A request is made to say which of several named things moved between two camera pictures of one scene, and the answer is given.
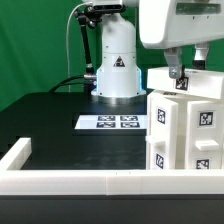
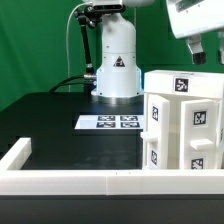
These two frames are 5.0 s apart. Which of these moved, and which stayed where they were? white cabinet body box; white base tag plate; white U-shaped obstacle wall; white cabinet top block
Moved: white cabinet body box
Stayed: white base tag plate; white U-shaped obstacle wall; white cabinet top block
